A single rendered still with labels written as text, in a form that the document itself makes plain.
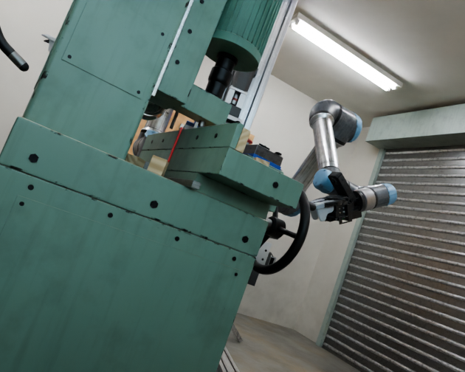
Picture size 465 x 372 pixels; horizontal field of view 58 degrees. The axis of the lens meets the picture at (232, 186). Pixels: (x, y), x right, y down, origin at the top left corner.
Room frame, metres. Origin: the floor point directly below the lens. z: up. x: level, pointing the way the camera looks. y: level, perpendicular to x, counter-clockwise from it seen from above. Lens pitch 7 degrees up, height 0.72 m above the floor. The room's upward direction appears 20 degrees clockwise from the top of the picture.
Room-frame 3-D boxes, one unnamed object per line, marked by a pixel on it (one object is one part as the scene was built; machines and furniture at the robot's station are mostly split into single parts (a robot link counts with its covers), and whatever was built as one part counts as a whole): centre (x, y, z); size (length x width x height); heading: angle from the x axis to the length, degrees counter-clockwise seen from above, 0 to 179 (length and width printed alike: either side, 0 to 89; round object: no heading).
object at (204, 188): (1.15, 0.08, 0.82); 0.40 x 0.21 x 0.04; 28
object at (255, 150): (1.22, -0.03, 0.99); 0.13 x 0.11 x 0.06; 28
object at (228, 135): (1.10, 0.17, 0.93); 0.60 x 0.02 x 0.06; 28
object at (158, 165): (0.91, 0.17, 0.82); 0.04 x 0.03 x 0.04; 1
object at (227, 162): (1.17, 0.04, 0.87); 0.61 x 0.30 x 0.06; 28
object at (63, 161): (1.06, 0.24, 0.76); 0.57 x 0.45 x 0.09; 118
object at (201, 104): (1.11, 0.15, 1.03); 0.14 x 0.07 x 0.09; 118
